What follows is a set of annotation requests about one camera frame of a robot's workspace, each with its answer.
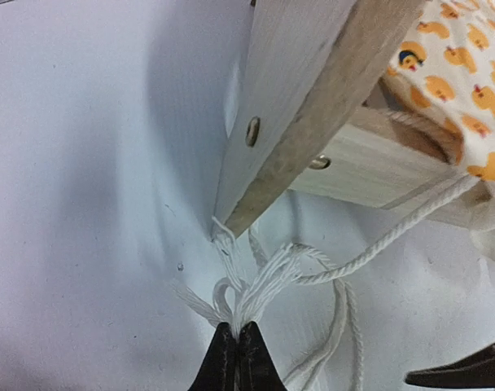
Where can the duck print mattress cushion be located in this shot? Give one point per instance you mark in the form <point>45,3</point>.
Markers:
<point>422,142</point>

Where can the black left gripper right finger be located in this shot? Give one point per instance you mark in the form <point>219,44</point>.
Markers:
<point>257,371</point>

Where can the wooden striped pet bed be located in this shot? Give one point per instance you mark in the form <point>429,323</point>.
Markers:
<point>310,65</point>

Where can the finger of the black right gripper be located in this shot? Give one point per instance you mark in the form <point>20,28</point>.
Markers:
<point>476,371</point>

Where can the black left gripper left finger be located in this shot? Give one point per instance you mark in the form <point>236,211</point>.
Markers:
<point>217,370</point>

